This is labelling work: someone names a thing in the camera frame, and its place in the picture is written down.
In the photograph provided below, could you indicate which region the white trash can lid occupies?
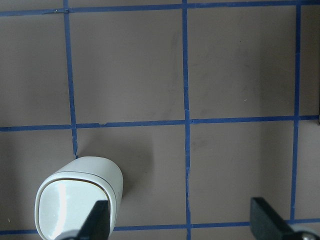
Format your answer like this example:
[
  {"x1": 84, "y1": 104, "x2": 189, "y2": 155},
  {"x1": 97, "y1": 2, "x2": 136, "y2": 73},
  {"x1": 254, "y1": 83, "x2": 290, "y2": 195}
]
[{"x1": 36, "y1": 179, "x2": 108, "y2": 240}]

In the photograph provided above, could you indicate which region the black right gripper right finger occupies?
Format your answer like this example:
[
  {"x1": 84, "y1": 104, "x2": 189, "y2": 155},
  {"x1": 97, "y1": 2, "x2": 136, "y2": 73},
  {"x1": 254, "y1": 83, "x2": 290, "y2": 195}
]
[{"x1": 250, "y1": 197, "x2": 320, "y2": 240}]

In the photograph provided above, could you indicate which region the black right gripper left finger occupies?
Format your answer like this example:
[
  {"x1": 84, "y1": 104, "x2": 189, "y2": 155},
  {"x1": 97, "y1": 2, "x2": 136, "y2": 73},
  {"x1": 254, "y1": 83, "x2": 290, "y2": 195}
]
[{"x1": 59, "y1": 200, "x2": 111, "y2": 240}]

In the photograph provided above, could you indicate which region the white trash can body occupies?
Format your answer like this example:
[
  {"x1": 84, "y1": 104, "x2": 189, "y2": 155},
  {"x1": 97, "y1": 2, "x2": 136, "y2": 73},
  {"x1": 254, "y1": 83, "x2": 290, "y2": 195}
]
[{"x1": 34, "y1": 156, "x2": 125, "y2": 240}]

